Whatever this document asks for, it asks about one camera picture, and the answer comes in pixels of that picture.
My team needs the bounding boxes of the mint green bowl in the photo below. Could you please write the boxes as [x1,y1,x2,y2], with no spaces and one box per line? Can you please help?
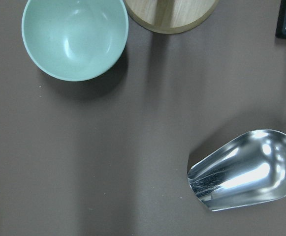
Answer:
[21,0,128,82]

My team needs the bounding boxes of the round wooden cup stand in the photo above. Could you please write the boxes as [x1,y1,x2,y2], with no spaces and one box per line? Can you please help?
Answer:
[124,0,219,34]

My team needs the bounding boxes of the metal scoop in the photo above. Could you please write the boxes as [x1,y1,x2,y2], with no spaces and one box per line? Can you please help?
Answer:
[187,129,286,211]

